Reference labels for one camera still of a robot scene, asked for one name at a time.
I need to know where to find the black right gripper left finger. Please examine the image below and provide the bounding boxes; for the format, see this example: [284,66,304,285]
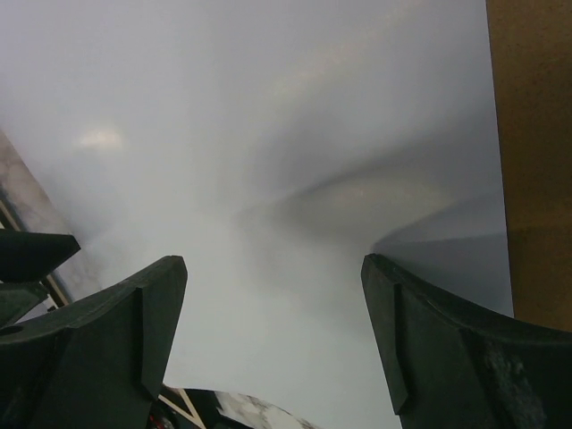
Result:
[1,256,187,428]

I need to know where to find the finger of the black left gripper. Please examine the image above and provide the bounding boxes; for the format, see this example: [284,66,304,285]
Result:
[0,282,48,329]
[1,231,80,282]

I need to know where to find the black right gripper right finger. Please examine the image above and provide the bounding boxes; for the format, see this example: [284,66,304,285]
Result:
[361,254,571,428]

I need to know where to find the wooden picture frame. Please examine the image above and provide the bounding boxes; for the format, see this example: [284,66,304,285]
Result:
[1,195,204,428]

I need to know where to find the red sunset photo print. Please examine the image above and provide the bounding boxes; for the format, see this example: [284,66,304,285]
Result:
[1,1,512,428]

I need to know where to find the brown cardboard backing board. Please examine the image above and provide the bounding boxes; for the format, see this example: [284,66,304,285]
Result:
[486,0,571,331]

